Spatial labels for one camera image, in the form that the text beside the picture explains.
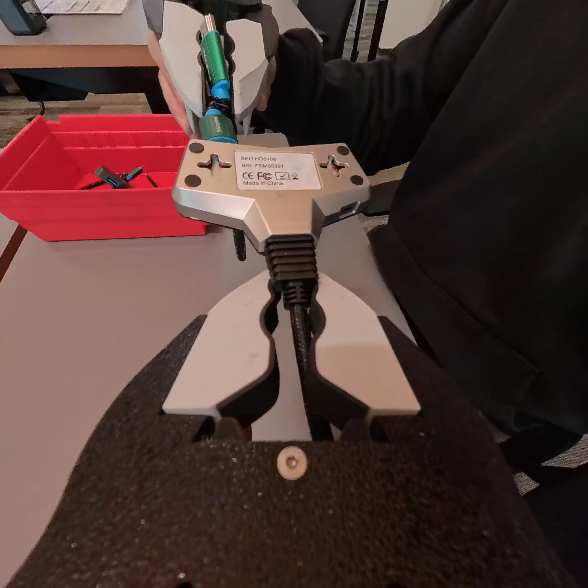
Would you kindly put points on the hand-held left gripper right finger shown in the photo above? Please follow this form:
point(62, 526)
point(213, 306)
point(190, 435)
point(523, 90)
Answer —
point(363, 363)

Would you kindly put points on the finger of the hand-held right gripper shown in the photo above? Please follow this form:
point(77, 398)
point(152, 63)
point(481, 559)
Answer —
point(181, 46)
point(250, 69)

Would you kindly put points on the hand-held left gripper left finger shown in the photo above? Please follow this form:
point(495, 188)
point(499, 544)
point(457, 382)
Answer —
point(220, 363)

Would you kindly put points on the red plastic bin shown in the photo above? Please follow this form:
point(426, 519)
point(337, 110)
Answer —
point(92, 216)

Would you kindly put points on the person's right forearm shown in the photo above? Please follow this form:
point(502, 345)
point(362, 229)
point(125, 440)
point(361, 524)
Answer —
point(321, 82)

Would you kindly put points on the person's right hand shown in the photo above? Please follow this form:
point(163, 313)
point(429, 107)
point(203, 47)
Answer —
point(167, 96)

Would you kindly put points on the wood-edged table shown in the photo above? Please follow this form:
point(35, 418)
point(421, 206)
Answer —
point(82, 53)

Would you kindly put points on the small green plug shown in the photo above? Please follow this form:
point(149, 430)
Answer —
point(136, 172)

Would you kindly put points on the dark teal box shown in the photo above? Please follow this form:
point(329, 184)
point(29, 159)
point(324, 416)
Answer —
point(23, 16)

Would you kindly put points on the person in black clothing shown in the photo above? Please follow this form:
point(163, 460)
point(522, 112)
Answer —
point(496, 183)

